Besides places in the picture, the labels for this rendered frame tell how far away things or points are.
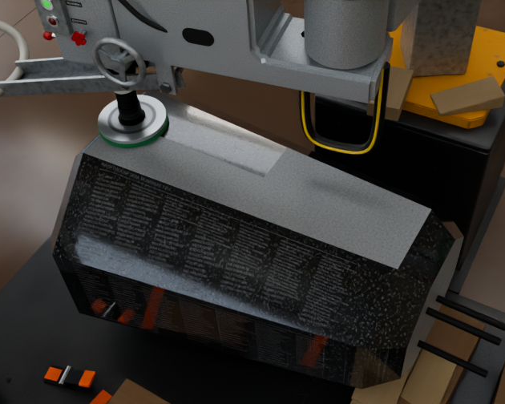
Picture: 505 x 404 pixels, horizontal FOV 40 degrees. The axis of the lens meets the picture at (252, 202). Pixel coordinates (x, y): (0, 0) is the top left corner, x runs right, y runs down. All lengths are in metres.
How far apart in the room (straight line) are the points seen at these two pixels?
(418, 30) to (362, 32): 0.70
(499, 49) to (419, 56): 0.34
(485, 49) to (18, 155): 2.14
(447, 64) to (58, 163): 1.85
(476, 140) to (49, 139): 2.08
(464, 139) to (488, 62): 0.35
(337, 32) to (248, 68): 0.26
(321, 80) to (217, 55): 0.26
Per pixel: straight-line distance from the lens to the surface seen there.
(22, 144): 3.53
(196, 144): 2.09
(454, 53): 2.35
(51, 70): 2.31
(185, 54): 1.77
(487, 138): 2.26
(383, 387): 2.23
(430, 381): 2.28
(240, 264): 1.90
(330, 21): 1.56
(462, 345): 2.48
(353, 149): 1.90
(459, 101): 2.27
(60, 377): 2.65
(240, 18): 1.63
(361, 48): 1.60
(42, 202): 3.22
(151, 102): 2.22
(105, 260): 2.11
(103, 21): 1.82
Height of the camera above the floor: 2.26
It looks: 49 degrees down
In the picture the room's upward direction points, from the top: 5 degrees counter-clockwise
